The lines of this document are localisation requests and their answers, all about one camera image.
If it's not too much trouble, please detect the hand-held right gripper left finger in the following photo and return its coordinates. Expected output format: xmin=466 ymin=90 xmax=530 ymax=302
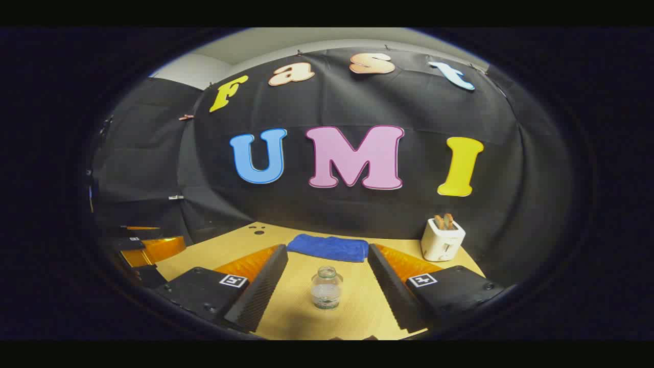
xmin=153 ymin=244 xmax=289 ymax=334

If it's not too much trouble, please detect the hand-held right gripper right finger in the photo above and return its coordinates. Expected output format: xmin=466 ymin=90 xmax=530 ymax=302
xmin=367 ymin=243 xmax=505 ymax=332

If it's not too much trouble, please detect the clear plastic water bottle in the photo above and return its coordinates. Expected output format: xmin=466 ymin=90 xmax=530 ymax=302
xmin=310 ymin=265 xmax=342 ymax=310

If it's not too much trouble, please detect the white toaster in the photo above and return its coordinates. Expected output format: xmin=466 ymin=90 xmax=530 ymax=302
xmin=421 ymin=218 xmax=466 ymax=262

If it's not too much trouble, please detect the blue towel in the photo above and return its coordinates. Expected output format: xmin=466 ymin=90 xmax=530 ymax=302
xmin=287 ymin=234 xmax=369 ymax=263

